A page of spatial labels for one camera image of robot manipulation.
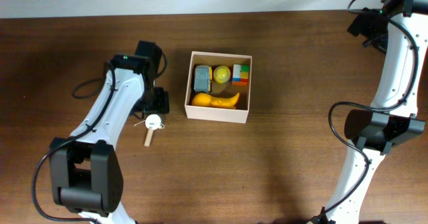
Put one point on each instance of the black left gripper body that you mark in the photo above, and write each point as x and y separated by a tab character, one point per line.
154	99

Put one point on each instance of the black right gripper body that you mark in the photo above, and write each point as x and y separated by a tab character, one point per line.
372	25

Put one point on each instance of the white wooden paddle toy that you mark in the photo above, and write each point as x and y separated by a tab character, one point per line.
152	122

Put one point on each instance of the orange rubber fish toy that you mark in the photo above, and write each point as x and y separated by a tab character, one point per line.
209	101

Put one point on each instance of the yellow grey toy truck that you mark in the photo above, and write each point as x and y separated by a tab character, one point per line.
202	79

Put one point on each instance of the yellow grey ball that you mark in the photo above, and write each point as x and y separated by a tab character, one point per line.
222	74

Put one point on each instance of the colourful puzzle cube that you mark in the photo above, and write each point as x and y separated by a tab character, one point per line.
240	75

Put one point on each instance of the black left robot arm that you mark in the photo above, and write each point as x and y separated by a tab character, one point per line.
85	174

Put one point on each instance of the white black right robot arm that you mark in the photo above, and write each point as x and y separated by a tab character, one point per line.
399	30

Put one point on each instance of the pink cardboard box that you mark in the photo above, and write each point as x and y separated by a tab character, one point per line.
237	115

